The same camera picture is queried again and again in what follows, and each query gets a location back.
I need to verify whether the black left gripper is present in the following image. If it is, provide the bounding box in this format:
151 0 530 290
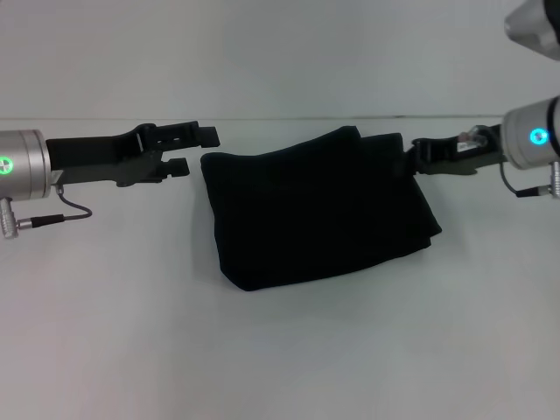
45 121 221 189

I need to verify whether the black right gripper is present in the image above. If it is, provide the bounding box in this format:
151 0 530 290
391 123 505 179

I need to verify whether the black shirt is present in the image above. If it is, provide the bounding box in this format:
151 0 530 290
199 124 444 293

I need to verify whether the grey right arm cable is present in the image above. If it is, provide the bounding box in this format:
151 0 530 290
498 160 560 201

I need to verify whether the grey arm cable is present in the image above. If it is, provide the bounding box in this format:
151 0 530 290
0 184 95 241
498 160 560 201

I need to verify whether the grey left arm cable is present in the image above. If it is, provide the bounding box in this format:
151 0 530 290
0 184 95 241

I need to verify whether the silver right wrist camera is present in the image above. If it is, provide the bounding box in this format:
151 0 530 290
503 0 560 58

